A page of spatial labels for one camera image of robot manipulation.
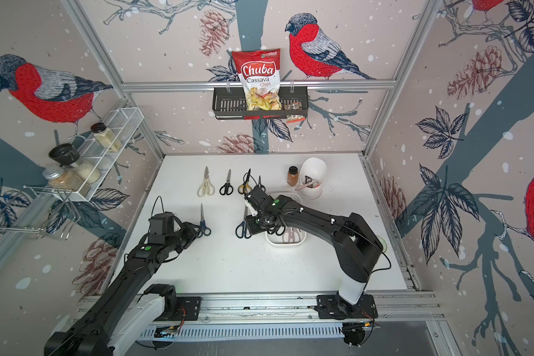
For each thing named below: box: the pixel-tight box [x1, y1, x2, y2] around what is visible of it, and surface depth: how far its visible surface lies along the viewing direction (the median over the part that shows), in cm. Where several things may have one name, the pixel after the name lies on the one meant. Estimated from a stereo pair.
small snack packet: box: [282, 101, 307, 124], surface depth 92 cm
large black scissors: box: [218, 169, 234, 196], surface depth 109 cm
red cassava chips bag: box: [231, 48, 283, 112], surface depth 85 cm
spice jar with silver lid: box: [42, 166, 84, 192], surface depth 62 cm
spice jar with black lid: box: [90, 122, 123, 153], surface depth 76 cm
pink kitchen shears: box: [281, 226, 301, 244], surface depth 92 cm
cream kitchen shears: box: [197, 166, 216, 199], surface depth 109 cm
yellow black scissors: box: [237, 168, 253, 195], surface depth 109 cm
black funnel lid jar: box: [48, 143, 101, 184], surface depth 65 cm
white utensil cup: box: [298, 157, 328, 200], surface depth 102 cm
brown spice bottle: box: [287, 165, 299, 187], surface depth 105 cm
